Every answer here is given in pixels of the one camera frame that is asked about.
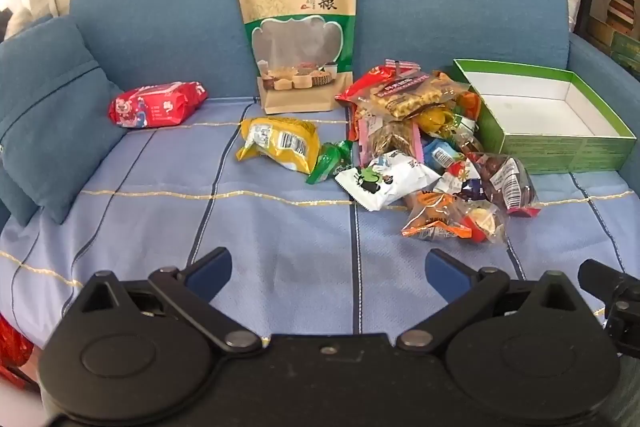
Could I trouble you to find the green cardboard box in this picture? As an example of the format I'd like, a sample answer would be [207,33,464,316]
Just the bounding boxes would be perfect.
[452,59,637,175]

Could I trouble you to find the red nut bar packet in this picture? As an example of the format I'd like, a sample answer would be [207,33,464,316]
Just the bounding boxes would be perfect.
[335,66,468,118]

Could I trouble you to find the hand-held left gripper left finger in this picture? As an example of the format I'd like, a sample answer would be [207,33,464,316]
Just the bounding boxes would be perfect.
[75,247,263,353]

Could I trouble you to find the yellow snack packet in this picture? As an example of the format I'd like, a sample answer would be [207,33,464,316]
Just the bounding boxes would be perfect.
[236,117,321,175]

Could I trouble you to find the green candy packet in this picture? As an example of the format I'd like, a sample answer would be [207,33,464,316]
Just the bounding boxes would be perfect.
[306,140,353,185]

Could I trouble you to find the pink-edged clear snack packet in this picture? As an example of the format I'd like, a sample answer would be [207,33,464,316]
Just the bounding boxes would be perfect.
[357,114,426,162]

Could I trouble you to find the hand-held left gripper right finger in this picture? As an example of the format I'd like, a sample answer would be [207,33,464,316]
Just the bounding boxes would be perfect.
[397,248,593,350]

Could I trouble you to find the red wrapped snack packet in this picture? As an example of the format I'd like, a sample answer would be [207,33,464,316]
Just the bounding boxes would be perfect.
[109,81,208,128]

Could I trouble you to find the blue cushion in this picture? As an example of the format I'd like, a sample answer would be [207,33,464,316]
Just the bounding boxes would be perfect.
[0,16,128,225]

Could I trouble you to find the red plastic bag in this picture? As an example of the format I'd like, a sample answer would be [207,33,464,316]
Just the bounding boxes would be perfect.
[0,314,36,388]

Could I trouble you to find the pile of snack packets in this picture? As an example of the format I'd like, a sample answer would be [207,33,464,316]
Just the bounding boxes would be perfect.
[335,58,543,245]

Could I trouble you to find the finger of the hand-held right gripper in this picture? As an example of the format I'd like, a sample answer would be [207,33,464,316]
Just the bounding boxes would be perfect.
[577,258,640,358]

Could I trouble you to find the white cartoon snack packet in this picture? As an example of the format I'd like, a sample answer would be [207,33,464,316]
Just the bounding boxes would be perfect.
[334,150,441,212]

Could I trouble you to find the clear orange print snack packet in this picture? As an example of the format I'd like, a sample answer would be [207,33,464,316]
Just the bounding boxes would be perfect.
[401,191,473,242]

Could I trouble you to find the stack of books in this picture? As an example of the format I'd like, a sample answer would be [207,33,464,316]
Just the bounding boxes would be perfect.
[605,0,636,38]

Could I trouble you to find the blue checked blanket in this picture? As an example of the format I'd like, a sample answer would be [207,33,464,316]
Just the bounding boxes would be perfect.
[0,97,640,358]

